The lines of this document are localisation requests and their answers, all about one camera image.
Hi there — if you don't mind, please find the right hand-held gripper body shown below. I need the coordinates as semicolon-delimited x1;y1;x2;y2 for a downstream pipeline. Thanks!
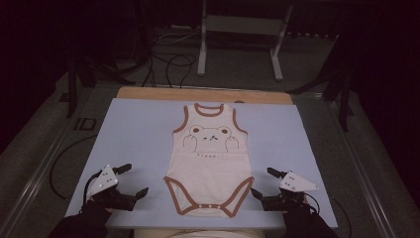
262;170;321;213

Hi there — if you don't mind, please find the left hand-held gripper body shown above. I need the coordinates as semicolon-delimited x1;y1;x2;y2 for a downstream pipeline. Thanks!
85;164;137;213

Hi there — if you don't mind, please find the cream baby bodysuit brown trim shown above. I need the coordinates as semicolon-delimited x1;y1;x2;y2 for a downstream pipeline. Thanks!
163;102;256;219

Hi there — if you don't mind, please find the person's right hand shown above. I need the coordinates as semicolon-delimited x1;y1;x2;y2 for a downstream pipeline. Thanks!
285;195;311;215

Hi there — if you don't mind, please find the person's left hand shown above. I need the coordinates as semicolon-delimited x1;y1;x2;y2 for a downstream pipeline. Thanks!
90;197;115;213

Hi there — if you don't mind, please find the light blue board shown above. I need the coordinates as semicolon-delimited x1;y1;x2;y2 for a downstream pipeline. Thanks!
64;97;339;231

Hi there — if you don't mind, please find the black stand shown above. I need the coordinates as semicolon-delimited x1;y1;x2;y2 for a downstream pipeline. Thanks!
286;33;357;133
58;49;137;119

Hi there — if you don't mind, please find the wooden table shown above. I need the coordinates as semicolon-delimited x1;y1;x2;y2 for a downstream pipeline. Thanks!
116;86;294;106

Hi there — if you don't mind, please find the white metal stand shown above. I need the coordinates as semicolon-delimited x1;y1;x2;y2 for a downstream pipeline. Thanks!
196;0;294;82

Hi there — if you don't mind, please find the left hand-held gripper cable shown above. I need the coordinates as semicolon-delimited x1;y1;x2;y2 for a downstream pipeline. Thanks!
80;170;104;213

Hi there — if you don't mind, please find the hand-held gripper cable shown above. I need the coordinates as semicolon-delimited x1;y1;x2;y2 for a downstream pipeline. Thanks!
302;199;322;216
80;170;104;213

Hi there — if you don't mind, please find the right hand-held gripper cable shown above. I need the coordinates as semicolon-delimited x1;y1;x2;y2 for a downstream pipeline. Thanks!
302;199;322;216

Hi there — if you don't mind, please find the long black floor cable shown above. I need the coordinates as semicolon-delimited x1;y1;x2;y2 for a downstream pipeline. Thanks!
49;134;99;202

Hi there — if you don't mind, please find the black floor bracket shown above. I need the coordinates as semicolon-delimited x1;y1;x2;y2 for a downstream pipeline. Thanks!
73;116;98;132

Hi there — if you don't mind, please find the thin black floor cable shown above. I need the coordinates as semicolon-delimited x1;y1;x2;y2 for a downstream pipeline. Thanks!
330;195;353;238

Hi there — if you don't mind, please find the metal floor rail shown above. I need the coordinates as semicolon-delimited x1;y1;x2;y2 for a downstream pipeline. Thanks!
0;83;100;238
323;98;395;238

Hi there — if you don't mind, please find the looped black floor cable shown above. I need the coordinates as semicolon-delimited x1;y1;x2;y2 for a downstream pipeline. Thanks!
163;53;198;89

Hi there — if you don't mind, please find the white floor cable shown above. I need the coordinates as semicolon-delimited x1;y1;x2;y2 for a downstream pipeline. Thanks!
152;29;201;46

